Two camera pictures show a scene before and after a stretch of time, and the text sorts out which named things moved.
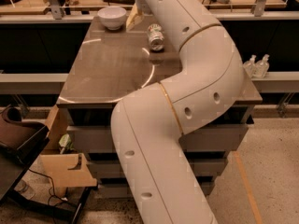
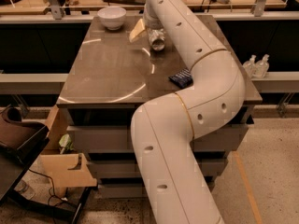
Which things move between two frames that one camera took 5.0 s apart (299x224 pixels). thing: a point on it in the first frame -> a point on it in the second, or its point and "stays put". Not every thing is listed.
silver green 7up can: [156, 37] stays put
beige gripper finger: [135, 17] -> [136, 30]
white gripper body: [143, 6] -> [151, 22]
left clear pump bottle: [249, 65] stays put
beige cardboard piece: [60, 166] stays put
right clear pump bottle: [262, 67] stays put
